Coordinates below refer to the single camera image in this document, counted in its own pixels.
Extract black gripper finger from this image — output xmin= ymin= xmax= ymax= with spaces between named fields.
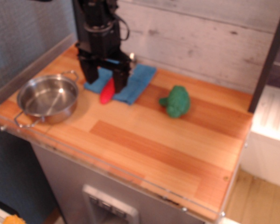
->
xmin=80 ymin=60 xmax=98 ymax=84
xmin=112 ymin=67 xmax=129 ymax=92

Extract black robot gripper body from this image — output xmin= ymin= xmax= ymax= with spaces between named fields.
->
xmin=76 ymin=27 xmax=132 ymax=68

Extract red handled metal spoon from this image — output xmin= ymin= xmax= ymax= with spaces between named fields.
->
xmin=99 ymin=53 xmax=138 ymax=105

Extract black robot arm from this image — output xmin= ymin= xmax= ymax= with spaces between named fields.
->
xmin=72 ymin=0 xmax=131 ymax=93

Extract blue folded towel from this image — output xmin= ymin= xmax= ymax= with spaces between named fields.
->
xmin=84 ymin=64 xmax=157 ymax=105

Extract stainless steel pot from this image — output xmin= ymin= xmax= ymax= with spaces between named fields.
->
xmin=14 ymin=70 xmax=79 ymax=128

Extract green toy broccoli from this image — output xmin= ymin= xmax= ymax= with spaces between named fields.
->
xmin=159 ymin=85 xmax=190 ymax=118

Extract grey toy fridge cabinet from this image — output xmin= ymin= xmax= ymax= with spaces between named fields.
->
xmin=32 ymin=144 xmax=204 ymax=224

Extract white toy sink unit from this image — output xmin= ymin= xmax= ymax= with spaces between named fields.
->
xmin=238 ymin=35 xmax=280 ymax=189

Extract clear acrylic edge guard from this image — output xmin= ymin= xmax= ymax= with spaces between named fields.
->
xmin=0 ymin=109 xmax=252 ymax=223

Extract yellow object bottom left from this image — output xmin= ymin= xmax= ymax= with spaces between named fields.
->
xmin=3 ymin=215 xmax=26 ymax=224

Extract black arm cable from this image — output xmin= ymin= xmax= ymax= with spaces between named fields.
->
xmin=114 ymin=14 xmax=130 ymax=40

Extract dark left frame post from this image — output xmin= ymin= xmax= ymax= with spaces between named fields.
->
xmin=72 ymin=0 xmax=86 ymax=45

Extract dark frame post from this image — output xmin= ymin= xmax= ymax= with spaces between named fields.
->
xmin=72 ymin=0 xmax=86 ymax=45
xmin=248 ymin=20 xmax=280 ymax=113

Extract dark right frame post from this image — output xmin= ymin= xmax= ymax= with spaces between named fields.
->
xmin=248 ymin=20 xmax=280 ymax=113

